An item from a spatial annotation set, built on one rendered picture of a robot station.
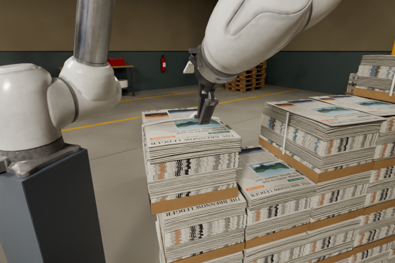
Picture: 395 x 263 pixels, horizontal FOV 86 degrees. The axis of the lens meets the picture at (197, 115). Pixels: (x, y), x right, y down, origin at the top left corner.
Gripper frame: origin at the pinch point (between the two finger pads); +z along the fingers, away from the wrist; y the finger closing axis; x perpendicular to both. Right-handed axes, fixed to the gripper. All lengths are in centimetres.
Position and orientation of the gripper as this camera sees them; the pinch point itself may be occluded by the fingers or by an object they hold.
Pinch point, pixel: (191, 93)
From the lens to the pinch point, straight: 61.3
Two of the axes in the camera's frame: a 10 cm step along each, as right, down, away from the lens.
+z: -2.6, 1.9, 9.5
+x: 9.6, -0.8, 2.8
